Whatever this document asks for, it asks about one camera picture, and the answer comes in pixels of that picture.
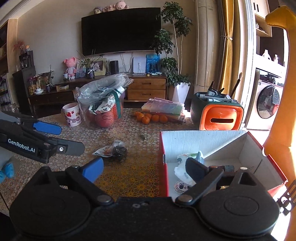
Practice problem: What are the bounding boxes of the white snack packet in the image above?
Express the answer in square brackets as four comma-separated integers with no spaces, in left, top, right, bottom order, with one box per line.
[92,140,128,162]

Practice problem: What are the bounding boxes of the black perforated metal bracket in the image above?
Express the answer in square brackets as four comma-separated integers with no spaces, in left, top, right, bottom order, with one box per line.
[276,188,290,216]

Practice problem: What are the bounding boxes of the wooden tv cabinet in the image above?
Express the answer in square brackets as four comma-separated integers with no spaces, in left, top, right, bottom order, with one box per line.
[29,73,167,106]

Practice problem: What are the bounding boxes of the pink strawberry mug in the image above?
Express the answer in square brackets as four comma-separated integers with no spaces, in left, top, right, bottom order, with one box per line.
[62,102,82,127]

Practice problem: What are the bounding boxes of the orange green tissue box organizer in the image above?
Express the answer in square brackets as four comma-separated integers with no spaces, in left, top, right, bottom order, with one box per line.
[190,82,244,131]

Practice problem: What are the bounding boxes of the white washing machine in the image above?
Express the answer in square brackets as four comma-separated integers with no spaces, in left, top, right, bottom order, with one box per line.
[245,68,284,130]

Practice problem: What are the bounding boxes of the red white cardboard box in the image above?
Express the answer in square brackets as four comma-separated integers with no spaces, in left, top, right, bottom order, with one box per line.
[159,131,287,199]

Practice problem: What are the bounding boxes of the orange tangerine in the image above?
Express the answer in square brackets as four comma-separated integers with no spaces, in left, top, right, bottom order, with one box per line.
[151,114,160,123]
[137,113,145,122]
[141,116,151,125]
[159,115,168,123]

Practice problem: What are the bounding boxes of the black wall television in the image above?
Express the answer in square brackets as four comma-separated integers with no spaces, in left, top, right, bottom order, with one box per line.
[81,8,161,56]

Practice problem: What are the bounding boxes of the pink plush pig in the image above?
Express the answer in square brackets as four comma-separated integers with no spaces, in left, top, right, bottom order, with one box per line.
[64,57,77,80]

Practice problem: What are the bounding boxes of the black speaker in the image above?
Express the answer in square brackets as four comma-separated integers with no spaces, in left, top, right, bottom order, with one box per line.
[109,60,119,75]

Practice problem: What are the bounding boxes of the clear plastic tub with bags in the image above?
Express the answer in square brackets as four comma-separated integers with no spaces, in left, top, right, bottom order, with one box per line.
[75,73,133,129]

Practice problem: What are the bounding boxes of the framed photo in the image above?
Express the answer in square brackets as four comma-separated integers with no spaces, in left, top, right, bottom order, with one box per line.
[92,58,107,76]

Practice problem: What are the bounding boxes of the plush toys on television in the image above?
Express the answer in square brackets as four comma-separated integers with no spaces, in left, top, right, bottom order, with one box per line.
[93,1,128,15]

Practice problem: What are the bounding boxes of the yellow curtain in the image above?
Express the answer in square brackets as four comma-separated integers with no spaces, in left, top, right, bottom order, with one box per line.
[220,0,234,93]

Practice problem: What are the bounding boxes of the tall green potted plant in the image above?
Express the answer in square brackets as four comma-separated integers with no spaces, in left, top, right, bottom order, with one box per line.
[152,1,193,103]

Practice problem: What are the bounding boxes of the stack of clear plastic folders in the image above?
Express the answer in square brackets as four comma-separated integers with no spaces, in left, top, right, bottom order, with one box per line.
[142,97,186,123]

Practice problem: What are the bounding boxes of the small amber bottle blue label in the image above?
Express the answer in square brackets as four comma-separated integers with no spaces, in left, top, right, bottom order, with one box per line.
[209,165,234,172]

